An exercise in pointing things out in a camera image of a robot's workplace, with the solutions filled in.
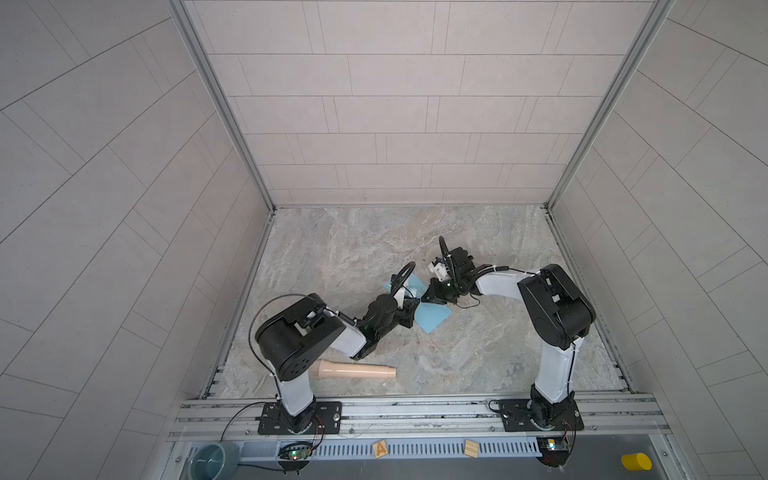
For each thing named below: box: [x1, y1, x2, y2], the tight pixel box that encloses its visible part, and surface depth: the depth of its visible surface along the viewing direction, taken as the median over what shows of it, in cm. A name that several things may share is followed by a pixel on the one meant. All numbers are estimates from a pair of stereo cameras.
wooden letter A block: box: [373, 440, 388, 459], surface depth 68 cm
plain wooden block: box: [464, 439, 479, 458], surface depth 68 cm
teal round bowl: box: [188, 441, 240, 480], surface depth 63 cm
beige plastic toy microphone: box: [318, 360, 397, 380], surface depth 78 cm
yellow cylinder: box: [621, 452, 653, 471], surface depth 63 cm
